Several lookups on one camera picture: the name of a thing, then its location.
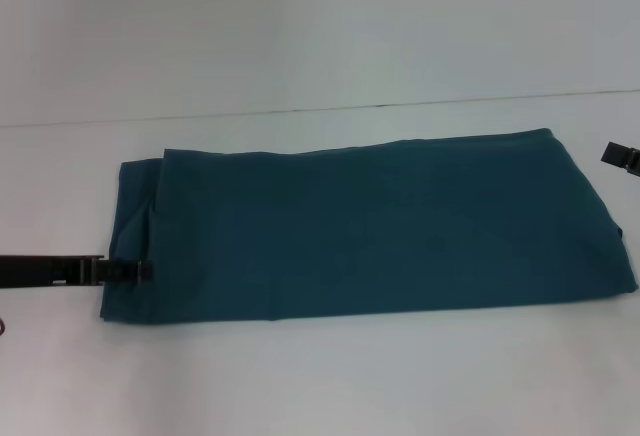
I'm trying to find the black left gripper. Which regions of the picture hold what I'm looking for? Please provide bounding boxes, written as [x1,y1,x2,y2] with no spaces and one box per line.
[0,253,154,291]

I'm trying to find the teal t-shirt with FREE print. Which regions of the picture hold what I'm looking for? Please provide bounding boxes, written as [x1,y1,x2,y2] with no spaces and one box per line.
[97,127,640,327]

